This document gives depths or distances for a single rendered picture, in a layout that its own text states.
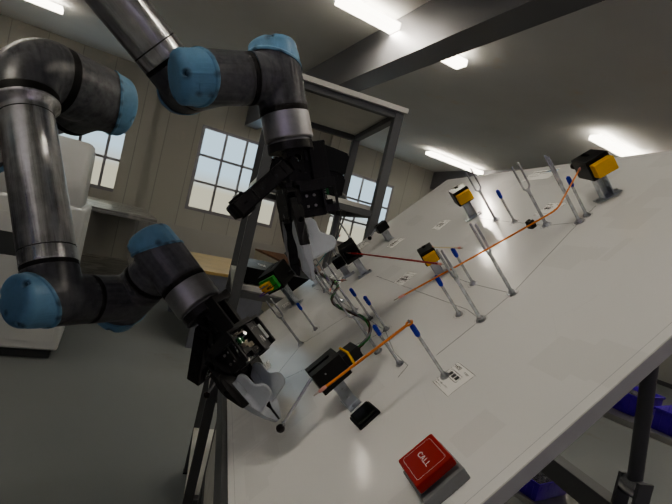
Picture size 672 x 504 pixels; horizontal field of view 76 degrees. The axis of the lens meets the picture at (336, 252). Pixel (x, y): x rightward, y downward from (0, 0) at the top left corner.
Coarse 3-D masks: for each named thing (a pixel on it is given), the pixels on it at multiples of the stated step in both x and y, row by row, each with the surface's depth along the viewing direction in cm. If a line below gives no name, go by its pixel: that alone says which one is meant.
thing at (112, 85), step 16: (80, 64) 73; (96, 64) 76; (80, 80) 72; (96, 80) 75; (112, 80) 78; (128, 80) 83; (80, 96) 73; (96, 96) 75; (112, 96) 78; (128, 96) 81; (64, 112) 74; (80, 112) 75; (96, 112) 77; (112, 112) 79; (128, 112) 82; (64, 128) 81; (80, 128) 81; (96, 128) 82; (112, 128) 82; (128, 128) 84; (0, 160) 97
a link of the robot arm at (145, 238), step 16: (160, 224) 69; (144, 240) 67; (160, 240) 67; (176, 240) 69; (144, 256) 67; (160, 256) 66; (176, 256) 67; (192, 256) 70; (128, 272) 68; (144, 272) 67; (160, 272) 66; (176, 272) 66; (192, 272) 67; (144, 288) 68; (160, 288) 67
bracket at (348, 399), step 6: (342, 384) 70; (336, 390) 70; (342, 390) 70; (348, 390) 70; (342, 396) 70; (348, 396) 72; (354, 396) 71; (342, 402) 73; (348, 402) 71; (354, 402) 71; (360, 402) 70; (348, 408) 70; (354, 408) 70
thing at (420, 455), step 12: (420, 444) 50; (432, 444) 48; (408, 456) 49; (420, 456) 48; (432, 456) 47; (444, 456) 46; (408, 468) 47; (420, 468) 46; (432, 468) 46; (444, 468) 45; (420, 480) 45; (432, 480) 45; (420, 492) 45
